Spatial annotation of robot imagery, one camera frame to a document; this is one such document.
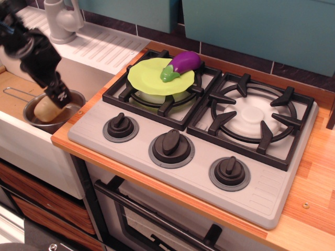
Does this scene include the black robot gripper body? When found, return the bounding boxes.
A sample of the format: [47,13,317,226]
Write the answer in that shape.
[20,28,61,88]

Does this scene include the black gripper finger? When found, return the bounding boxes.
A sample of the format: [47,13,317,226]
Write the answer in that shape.
[43,77,72,108]

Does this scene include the beige toy potato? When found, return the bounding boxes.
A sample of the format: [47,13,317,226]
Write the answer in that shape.
[33,96,65,122]

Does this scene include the purple toy eggplant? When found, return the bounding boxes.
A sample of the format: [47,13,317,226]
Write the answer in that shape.
[160,51,202,83]

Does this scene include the small steel pot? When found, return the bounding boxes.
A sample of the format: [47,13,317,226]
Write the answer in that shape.
[3,87,86,134]

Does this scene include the light green plastic plate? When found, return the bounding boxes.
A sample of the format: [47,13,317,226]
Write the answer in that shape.
[127,58,195,96]

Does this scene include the grey toy faucet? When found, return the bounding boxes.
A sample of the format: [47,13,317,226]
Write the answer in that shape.
[44,0,84,44]

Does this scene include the black left stove knob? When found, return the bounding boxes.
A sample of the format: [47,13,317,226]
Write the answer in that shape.
[103,112,139,143]

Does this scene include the black stove knob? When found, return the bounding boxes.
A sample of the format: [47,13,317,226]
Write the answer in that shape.
[149,129,195,169]
[103,112,139,143]
[209,156,251,192]

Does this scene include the wooden drawer fronts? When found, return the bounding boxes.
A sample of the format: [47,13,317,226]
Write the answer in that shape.
[1,159,103,250]

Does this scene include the black left burner grate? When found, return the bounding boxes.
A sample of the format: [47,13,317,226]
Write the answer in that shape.
[103,50,222,131]

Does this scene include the black burner grate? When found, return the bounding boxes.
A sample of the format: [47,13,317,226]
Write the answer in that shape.
[103,50,222,131]
[187,73,315,171]

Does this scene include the black middle stove knob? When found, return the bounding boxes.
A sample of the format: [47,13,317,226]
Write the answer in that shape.
[149,129,195,169]

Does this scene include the toy oven door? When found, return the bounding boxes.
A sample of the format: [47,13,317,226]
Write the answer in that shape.
[94,176,268,250]

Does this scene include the grey toy stove top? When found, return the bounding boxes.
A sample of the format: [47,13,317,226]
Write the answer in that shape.
[68,50,319,229]

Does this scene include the black right stove knob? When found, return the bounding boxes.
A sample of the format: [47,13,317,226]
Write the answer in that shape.
[209,156,251,192]

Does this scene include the black right burner grate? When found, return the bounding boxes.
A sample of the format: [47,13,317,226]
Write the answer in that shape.
[187,73,315,171]

